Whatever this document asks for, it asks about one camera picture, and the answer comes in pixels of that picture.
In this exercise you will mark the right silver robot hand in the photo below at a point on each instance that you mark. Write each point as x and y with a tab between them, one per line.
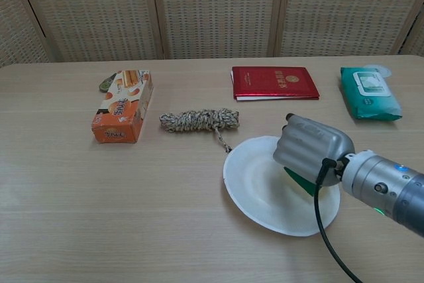
308	152

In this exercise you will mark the yellow green sponge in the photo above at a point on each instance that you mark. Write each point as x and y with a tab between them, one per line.
299	180

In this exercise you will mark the white paper plate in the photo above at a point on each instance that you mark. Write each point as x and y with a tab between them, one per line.
265	190

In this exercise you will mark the red certificate book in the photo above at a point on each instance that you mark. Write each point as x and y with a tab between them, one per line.
275	82

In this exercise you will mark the green wet wipes pack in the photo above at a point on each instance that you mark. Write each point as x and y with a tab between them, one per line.
369	92

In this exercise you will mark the white round table grommet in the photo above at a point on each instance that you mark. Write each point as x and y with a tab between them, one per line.
381	68

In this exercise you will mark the woven folding screen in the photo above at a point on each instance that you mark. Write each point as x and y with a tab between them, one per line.
212	11

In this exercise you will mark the orange snack box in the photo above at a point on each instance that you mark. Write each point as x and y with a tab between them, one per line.
124	105

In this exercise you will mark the green correction tape dispenser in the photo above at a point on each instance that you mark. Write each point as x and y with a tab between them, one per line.
104	85

